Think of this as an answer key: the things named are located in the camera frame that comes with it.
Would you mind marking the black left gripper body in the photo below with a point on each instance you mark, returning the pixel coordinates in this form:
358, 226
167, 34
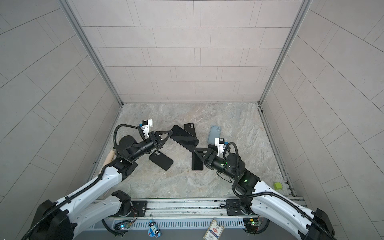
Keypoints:
146, 147

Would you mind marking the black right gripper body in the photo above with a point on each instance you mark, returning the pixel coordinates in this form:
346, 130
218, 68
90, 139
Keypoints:
218, 164

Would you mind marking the black phone case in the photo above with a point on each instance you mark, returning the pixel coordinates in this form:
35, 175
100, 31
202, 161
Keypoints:
161, 160
190, 128

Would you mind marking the purple-edged phone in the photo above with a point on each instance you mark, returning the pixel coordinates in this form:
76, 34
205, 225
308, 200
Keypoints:
197, 164
184, 138

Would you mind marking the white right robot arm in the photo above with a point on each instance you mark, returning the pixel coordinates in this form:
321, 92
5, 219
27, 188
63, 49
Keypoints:
257, 198

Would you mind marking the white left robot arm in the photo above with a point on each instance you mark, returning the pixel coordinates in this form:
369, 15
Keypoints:
67, 217

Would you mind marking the black phone right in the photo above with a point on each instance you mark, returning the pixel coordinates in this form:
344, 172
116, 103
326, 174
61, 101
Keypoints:
213, 147

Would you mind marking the light blue phone case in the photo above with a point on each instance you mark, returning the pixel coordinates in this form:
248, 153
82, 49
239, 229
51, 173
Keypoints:
215, 132

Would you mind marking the wooden roller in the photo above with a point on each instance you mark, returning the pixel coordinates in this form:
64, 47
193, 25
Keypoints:
110, 157

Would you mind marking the green cube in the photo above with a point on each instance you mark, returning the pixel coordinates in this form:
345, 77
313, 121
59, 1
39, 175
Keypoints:
278, 186

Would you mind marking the red white card tag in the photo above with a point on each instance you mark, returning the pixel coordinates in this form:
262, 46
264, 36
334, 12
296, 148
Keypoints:
214, 231

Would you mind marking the right circuit board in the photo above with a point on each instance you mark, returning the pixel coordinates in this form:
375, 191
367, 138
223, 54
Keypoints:
251, 224

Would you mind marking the circuit board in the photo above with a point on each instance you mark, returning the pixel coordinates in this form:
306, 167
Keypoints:
122, 226
251, 224

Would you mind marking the left circuit board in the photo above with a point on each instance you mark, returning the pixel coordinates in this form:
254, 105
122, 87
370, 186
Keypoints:
122, 226

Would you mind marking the blue white sticker tag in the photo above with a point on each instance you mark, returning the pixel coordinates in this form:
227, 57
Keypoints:
153, 230

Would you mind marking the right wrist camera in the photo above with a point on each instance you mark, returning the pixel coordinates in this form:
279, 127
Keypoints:
220, 143

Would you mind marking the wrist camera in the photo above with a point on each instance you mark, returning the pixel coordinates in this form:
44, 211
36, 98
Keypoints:
220, 143
144, 128

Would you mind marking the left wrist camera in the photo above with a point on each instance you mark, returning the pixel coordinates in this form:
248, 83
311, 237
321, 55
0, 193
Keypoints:
144, 128

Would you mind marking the aluminium left corner post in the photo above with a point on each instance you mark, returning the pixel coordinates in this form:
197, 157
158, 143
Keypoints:
65, 6

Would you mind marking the aluminium corner post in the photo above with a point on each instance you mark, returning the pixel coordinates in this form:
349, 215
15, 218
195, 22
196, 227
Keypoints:
65, 6
290, 38

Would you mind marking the aluminium right corner post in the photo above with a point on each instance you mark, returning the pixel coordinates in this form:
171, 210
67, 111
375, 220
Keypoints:
290, 38

